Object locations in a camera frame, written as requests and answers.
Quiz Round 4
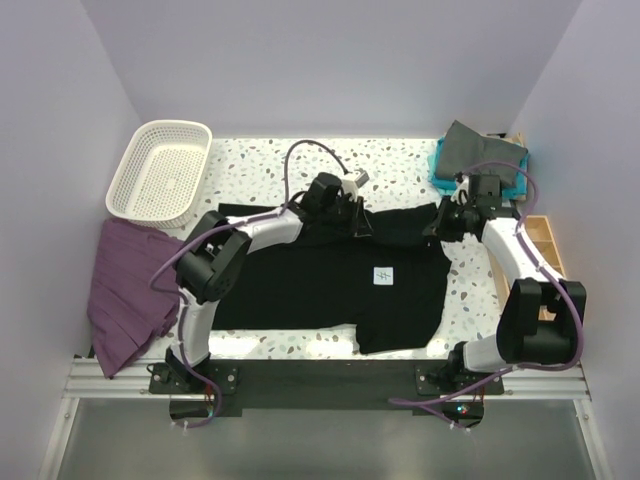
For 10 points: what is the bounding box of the wooden compartment tray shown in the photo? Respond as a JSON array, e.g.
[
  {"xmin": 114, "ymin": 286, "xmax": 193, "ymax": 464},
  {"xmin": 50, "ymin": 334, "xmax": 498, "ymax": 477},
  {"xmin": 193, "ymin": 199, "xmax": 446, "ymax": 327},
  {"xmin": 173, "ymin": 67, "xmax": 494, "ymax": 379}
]
[{"xmin": 488, "ymin": 215, "xmax": 566, "ymax": 308}]

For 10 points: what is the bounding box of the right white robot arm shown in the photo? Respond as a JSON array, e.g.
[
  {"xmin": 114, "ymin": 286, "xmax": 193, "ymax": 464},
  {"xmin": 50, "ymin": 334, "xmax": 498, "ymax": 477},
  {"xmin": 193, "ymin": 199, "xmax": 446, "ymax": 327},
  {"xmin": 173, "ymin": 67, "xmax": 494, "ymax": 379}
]
[{"xmin": 424, "ymin": 172, "xmax": 587, "ymax": 393}]

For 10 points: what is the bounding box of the purple cloth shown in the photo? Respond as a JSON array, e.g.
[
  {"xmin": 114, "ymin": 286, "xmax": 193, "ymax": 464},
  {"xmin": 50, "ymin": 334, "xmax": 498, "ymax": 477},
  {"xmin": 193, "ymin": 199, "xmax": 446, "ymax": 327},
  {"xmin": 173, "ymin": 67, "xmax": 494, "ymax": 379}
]
[{"xmin": 87, "ymin": 218, "xmax": 181, "ymax": 378}]

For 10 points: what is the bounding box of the teal folded t shirt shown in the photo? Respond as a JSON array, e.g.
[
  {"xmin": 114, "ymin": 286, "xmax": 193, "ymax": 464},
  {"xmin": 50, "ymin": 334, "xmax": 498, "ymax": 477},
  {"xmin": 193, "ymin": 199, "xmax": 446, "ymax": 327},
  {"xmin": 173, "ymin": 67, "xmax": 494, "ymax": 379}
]
[{"xmin": 427, "ymin": 137, "xmax": 531, "ymax": 202}]

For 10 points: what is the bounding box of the black t shirt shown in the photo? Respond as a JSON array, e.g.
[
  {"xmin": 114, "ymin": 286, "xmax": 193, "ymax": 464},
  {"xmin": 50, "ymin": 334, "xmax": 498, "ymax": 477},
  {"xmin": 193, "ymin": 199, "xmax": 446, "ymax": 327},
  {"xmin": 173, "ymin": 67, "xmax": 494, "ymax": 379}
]
[{"xmin": 213, "ymin": 203, "xmax": 451, "ymax": 354}]

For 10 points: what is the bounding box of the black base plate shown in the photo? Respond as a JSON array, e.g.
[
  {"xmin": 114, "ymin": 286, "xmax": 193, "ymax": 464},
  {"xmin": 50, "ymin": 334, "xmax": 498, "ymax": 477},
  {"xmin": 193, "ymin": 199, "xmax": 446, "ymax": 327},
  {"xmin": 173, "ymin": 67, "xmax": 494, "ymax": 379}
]
[{"xmin": 147, "ymin": 360, "xmax": 485, "ymax": 420}]

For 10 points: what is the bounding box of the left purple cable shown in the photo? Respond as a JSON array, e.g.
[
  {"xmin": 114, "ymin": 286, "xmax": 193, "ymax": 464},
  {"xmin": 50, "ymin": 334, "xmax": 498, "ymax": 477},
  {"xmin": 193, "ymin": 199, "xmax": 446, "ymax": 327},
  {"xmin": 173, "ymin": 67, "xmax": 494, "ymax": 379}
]
[{"xmin": 148, "ymin": 139, "xmax": 351, "ymax": 429}]

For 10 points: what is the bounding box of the white plastic basket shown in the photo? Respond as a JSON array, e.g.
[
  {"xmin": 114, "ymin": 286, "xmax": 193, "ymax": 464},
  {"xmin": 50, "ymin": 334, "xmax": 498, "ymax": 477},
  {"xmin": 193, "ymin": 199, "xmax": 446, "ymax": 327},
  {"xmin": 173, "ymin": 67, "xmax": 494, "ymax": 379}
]
[{"xmin": 105, "ymin": 120, "xmax": 213, "ymax": 230}]

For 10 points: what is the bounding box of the aluminium rail frame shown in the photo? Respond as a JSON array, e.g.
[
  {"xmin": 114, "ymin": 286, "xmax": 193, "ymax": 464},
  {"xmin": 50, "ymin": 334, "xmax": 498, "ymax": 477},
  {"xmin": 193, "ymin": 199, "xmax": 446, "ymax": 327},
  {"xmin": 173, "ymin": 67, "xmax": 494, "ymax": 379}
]
[{"xmin": 59, "ymin": 357, "xmax": 613, "ymax": 479}]

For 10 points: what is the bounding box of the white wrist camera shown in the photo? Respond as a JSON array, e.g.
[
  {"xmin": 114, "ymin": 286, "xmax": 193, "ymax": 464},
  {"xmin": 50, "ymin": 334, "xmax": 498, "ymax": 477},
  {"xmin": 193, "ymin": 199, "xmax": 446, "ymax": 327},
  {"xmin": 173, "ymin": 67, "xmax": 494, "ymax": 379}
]
[
  {"xmin": 451, "ymin": 172, "xmax": 470, "ymax": 206},
  {"xmin": 341, "ymin": 170, "xmax": 369, "ymax": 199}
]

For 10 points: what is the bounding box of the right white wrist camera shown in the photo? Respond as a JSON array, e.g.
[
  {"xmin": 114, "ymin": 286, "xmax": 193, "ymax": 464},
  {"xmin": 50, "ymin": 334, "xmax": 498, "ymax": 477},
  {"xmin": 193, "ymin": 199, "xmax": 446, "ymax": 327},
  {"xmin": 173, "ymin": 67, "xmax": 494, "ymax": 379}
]
[{"xmin": 451, "ymin": 172, "xmax": 470, "ymax": 206}]

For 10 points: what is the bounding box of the grey folded t shirt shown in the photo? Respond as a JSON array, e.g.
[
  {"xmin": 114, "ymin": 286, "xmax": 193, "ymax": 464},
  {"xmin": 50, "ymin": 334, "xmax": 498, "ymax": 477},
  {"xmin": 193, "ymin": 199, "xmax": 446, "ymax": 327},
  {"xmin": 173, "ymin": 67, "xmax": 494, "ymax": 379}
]
[{"xmin": 429, "ymin": 120, "xmax": 529, "ymax": 190}]

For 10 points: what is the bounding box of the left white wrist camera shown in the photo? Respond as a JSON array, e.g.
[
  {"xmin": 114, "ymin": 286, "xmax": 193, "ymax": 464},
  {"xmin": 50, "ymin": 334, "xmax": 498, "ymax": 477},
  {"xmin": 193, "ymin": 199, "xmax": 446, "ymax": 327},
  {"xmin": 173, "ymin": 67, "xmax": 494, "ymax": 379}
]
[{"xmin": 341, "ymin": 170, "xmax": 369, "ymax": 199}]

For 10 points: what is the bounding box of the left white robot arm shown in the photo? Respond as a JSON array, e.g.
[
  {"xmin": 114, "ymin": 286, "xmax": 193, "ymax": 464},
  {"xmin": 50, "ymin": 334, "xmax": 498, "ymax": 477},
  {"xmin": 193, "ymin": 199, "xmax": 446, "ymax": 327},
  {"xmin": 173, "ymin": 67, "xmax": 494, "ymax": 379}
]
[{"xmin": 165, "ymin": 169, "xmax": 371, "ymax": 392}]

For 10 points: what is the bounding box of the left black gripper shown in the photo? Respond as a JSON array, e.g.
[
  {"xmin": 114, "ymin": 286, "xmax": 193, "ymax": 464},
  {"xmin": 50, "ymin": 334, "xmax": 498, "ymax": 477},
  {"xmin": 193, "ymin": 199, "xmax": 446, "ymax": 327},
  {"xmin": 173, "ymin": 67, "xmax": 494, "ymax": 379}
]
[{"xmin": 319, "ymin": 194, "xmax": 373, "ymax": 238}]

